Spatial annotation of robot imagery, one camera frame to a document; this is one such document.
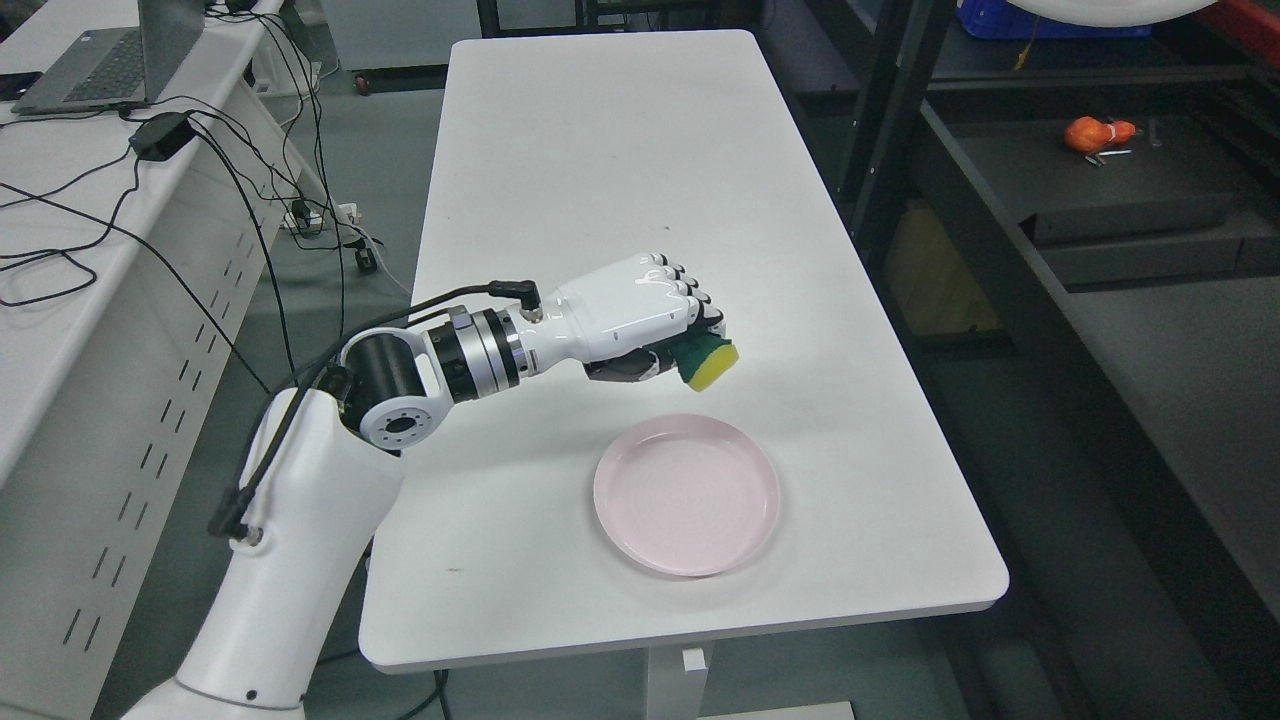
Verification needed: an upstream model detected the grey laptop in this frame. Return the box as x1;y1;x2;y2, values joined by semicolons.
13;1;207;117

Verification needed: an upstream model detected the green yellow sponge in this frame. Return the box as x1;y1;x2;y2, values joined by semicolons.
671;331;740;392

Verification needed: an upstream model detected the white side desk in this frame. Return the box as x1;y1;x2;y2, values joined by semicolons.
1;1;307;719

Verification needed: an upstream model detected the white power strip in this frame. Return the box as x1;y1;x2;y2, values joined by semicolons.
280;202;364;236

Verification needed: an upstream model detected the black metal rack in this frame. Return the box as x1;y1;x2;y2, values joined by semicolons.
756;1;1277;719

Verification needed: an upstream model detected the blue plastic crate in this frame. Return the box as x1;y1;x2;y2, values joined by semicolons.
955;1;1152;40

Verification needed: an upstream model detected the pink round plate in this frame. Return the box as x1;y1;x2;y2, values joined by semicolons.
591;414;782;578

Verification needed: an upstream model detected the orange handled tool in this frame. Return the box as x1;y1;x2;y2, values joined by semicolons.
1062;117;1140;167

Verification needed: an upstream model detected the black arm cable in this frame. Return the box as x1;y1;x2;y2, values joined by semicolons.
207;279;543;541

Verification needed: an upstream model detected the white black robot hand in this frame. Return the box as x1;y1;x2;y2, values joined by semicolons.
503;252;730;383

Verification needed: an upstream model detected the black power adapter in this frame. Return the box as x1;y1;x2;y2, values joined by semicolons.
128;111;196;161

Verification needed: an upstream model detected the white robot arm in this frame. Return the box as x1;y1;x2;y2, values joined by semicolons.
127;306;531;719

